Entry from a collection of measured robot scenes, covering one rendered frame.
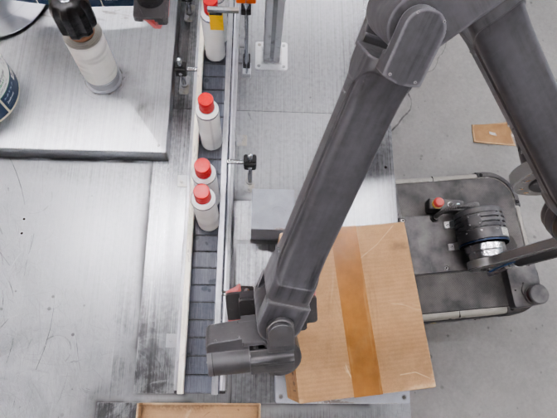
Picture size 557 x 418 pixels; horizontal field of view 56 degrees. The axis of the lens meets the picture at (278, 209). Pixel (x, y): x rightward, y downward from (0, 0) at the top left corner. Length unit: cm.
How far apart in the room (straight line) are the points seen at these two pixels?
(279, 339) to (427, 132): 186
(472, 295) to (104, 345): 128
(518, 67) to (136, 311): 96
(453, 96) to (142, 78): 157
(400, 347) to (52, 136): 94
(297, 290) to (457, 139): 190
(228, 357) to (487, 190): 158
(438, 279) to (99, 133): 125
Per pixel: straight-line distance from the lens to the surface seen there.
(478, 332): 225
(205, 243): 121
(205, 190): 103
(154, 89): 138
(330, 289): 95
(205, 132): 120
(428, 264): 194
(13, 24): 157
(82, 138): 136
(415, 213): 200
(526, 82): 59
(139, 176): 134
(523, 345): 232
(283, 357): 72
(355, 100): 53
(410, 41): 49
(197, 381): 117
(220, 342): 70
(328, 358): 94
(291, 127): 137
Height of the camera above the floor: 205
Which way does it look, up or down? 71 degrees down
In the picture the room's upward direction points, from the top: 10 degrees clockwise
